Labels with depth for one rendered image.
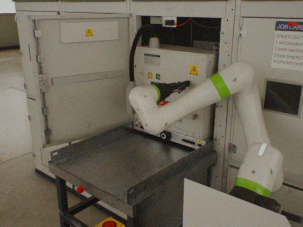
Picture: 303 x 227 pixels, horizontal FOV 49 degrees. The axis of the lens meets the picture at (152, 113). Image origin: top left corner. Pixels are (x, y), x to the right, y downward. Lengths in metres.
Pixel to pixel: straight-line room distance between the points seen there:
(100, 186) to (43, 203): 1.57
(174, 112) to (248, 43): 0.49
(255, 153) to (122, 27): 1.21
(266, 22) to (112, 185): 1.01
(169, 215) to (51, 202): 1.57
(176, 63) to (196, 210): 0.89
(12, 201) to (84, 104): 1.43
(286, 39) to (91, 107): 1.18
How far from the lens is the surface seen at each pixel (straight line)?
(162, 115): 1.44
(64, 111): 2.02
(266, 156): 1.24
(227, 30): 1.72
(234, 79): 1.43
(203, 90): 1.43
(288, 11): 1.60
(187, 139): 1.88
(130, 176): 1.62
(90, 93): 2.06
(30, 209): 3.05
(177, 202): 1.72
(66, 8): 2.60
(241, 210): 1.12
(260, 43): 1.62
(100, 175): 1.64
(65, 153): 1.84
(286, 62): 1.59
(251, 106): 1.53
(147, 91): 1.47
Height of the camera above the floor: 1.64
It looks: 19 degrees down
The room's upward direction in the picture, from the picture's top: straight up
